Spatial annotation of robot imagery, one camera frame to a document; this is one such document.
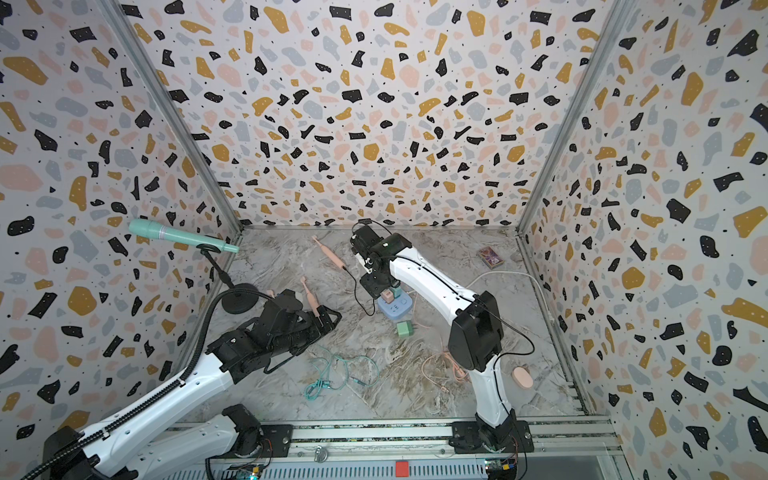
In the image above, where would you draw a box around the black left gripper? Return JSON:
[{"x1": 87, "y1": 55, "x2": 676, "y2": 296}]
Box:
[{"x1": 275, "y1": 303, "x2": 348, "y2": 359}]

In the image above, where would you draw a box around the black charging cable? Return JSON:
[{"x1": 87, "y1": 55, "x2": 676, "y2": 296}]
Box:
[{"x1": 343, "y1": 267, "x2": 379, "y2": 317}]

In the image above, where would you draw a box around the pink toothbrush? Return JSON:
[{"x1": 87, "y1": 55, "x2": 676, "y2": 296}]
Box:
[
  {"x1": 301, "y1": 276, "x2": 320, "y2": 317},
  {"x1": 312, "y1": 236, "x2": 347, "y2": 271}
]

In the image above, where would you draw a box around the pink plug adapter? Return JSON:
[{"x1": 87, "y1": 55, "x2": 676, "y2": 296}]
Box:
[{"x1": 381, "y1": 289, "x2": 395, "y2": 304}]

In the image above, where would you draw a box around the green plug adapter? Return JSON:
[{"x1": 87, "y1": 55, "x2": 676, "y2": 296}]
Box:
[{"x1": 396, "y1": 321, "x2": 414, "y2": 338}]

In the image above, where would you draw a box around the pink cable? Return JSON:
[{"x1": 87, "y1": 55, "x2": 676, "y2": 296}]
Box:
[{"x1": 410, "y1": 317, "x2": 469, "y2": 394}]

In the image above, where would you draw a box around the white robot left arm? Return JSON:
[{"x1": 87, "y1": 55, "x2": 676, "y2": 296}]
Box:
[{"x1": 26, "y1": 289, "x2": 342, "y2": 479}]

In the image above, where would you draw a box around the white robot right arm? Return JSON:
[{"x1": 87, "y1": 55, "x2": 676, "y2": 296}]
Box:
[{"x1": 350, "y1": 219, "x2": 533, "y2": 453}]

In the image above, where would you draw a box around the black microphone stand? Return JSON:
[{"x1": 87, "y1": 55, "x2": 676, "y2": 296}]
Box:
[{"x1": 196, "y1": 243, "x2": 259, "y2": 314}]

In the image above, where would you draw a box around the light blue power strip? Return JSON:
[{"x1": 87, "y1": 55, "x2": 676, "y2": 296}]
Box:
[{"x1": 377, "y1": 293, "x2": 414, "y2": 323}]

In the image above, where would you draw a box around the black corrugated conduit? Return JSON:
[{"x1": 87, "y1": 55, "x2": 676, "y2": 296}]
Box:
[{"x1": 17, "y1": 289, "x2": 265, "y2": 480}]

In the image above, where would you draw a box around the small colourful card box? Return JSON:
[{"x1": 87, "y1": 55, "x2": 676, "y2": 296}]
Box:
[{"x1": 478, "y1": 247, "x2": 504, "y2": 269}]

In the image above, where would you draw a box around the mint green microphone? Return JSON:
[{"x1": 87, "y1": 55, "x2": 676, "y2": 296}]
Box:
[{"x1": 129, "y1": 219, "x2": 239, "y2": 254}]

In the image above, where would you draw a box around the pink round cap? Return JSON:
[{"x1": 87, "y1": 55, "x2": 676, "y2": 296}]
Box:
[{"x1": 512, "y1": 367, "x2": 533, "y2": 390}]

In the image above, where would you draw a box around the teal coiled cable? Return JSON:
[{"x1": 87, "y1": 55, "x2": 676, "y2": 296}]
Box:
[{"x1": 302, "y1": 344, "x2": 382, "y2": 402}]

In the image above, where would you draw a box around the white power strip cable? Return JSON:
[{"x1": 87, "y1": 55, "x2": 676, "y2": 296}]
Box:
[{"x1": 413, "y1": 268, "x2": 553, "y2": 325}]

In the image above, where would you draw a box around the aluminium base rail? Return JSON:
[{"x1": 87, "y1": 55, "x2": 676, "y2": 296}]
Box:
[{"x1": 125, "y1": 417, "x2": 633, "y2": 479}]

